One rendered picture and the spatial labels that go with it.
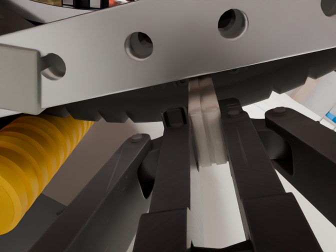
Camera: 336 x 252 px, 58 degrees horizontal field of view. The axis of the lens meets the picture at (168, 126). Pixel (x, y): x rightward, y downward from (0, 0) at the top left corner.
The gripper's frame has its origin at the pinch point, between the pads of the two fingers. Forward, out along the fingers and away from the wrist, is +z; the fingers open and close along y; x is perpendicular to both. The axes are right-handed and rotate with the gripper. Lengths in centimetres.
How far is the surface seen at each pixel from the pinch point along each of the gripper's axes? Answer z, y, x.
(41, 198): 31, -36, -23
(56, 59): -0.2, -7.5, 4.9
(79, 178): 71, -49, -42
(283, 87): 6.4, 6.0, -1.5
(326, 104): 843, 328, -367
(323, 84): 840, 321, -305
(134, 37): 2.0, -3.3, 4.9
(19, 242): 20.2, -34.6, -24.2
